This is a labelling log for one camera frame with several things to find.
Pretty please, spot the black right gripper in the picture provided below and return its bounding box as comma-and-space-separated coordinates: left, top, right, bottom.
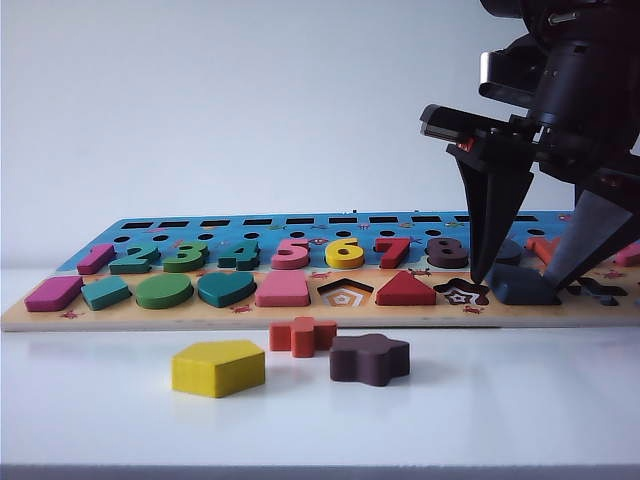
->
419, 42, 640, 292

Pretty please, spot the navy square block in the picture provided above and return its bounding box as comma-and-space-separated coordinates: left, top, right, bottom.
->
487, 263, 562, 306

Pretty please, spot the orange number ten piece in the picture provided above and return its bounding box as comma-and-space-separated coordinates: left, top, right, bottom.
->
527, 235, 564, 264

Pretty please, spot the navy number nine piece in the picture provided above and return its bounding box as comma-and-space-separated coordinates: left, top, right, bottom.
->
497, 239, 524, 264

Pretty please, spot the maroon number eight piece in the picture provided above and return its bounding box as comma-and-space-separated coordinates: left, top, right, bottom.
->
425, 238, 471, 269

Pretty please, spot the red number seven piece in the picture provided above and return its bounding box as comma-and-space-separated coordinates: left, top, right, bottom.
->
374, 238, 418, 270

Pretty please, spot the red triangle block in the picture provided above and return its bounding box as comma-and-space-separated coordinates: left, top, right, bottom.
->
374, 270, 437, 306

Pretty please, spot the yellow number six piece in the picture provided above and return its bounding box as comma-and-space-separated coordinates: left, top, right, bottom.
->
324, 238, 366, 270

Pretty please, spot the maroon flower block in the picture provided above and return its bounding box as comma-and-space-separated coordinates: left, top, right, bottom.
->
328, 333, 411, 389

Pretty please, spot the pink number five piece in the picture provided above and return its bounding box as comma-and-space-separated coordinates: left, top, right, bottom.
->
271, 238, 311, 270

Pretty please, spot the orange cross block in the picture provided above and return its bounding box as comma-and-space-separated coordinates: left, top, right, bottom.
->
268, 316, 337, 359

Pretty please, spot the pink trapezoid block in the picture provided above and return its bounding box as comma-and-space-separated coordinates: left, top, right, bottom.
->
254, 270, 311, 307

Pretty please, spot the teal number four piece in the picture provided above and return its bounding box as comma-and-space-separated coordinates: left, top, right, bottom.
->
217, 240, 261, 271

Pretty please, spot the teal heart block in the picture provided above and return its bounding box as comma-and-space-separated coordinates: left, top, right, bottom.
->
197, 271, 255, 309

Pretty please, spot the green number three piece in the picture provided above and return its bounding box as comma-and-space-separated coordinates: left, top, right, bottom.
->
162, 241, 209, 274

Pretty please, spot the yellow pentagon block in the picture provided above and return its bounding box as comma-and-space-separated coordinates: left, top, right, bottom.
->
170, 339, 266, 400

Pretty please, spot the green circle block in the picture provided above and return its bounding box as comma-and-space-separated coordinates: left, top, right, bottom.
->
133, 272, 195, 309

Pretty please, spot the colourful wooden puzzle board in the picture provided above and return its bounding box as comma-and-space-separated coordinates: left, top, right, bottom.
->
0, 212, 640, 332

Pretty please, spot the teal number two piece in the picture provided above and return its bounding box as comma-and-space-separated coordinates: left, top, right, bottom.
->
109, 243, 161, 275

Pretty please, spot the teal rectangle block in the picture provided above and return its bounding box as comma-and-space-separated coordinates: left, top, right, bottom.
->
80, 274, 132, 311

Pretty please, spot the magenta number one piece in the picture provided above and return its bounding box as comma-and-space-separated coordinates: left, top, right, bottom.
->
77, 243, 117, 275

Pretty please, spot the magenta parallelogram block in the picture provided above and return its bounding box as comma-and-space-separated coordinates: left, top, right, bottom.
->
24, 274, 84, 312

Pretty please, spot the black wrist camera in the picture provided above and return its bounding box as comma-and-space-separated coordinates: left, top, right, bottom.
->
478, 33, 549, 109

